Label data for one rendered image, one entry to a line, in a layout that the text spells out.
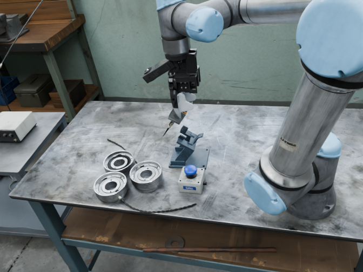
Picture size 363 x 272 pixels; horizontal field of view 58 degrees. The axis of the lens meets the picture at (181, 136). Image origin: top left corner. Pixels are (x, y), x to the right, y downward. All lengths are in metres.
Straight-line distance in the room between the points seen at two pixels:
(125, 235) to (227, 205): 0.46
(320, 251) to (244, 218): 0.36
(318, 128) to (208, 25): 0.33
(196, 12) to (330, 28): 0.36
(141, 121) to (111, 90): 1.67
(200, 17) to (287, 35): 1.75
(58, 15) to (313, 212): 2.32
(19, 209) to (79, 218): 0.75
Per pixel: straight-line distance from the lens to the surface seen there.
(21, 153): 1.66
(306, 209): 0.95
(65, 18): 2.76
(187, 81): 0.92
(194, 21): 0.77
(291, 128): 0.63
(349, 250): 1.25
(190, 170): 0.99
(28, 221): 2.01
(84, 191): 1.13
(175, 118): 1.03
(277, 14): 0.76
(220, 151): 1.16
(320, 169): 0.84
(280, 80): 2.63
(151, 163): 1.10
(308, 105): 0.59
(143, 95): 2.91
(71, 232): 1.38
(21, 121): 1.73
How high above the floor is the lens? 1.55
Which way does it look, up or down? 37 degrees down
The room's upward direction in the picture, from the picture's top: 9 degrees counter-clockwise
